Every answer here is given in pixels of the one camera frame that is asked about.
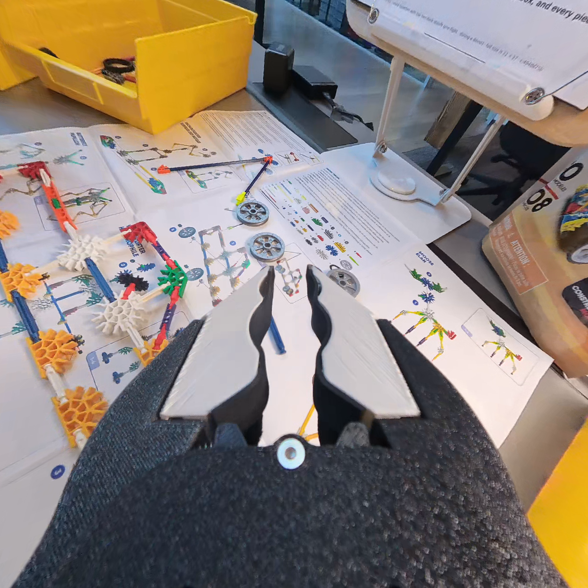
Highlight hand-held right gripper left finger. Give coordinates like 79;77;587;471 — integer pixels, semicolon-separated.
159;265;276;442

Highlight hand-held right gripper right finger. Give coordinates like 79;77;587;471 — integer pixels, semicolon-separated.
306;265;423;442

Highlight short blue plastic rod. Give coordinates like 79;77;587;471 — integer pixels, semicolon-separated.
268;315;286;355

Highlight yellow plastic parts bin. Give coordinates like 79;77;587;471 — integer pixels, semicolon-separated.
527;418;588;588
0;0;258;136

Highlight pile of colourful construction pieces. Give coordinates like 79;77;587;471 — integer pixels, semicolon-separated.
97;57;140;88

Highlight grey desk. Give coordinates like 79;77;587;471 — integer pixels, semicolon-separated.
0;37;588;515

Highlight large fold-out instruction sheet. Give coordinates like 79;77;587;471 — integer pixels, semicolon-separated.
0;109;555;561

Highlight grey plastic spoked wheel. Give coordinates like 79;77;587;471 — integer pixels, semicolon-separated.
236;201;271;228
326;267;361;296
249;233;286;262

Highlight parts list instruction sheet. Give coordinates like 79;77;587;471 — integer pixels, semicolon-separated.
260;166;414;276

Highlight white document stand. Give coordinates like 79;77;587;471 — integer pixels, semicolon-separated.
322;0;588;244

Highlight colourful rod and connector model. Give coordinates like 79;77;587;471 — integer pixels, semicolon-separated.
0;161;189;448

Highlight brown construction set bag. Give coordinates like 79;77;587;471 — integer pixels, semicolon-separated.
483;147;588;377

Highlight blue rods with small connectors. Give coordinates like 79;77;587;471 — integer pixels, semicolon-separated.
155;155;276;205

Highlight black office chair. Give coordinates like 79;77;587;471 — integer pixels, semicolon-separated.
428;92;570;221

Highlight black power brick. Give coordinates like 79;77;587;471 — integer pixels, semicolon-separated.
292;65;339;102

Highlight black power adapter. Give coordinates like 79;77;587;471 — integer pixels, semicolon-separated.
264;43;295;97

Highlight printed paper on stand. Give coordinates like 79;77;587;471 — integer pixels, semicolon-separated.
368;0;588;106

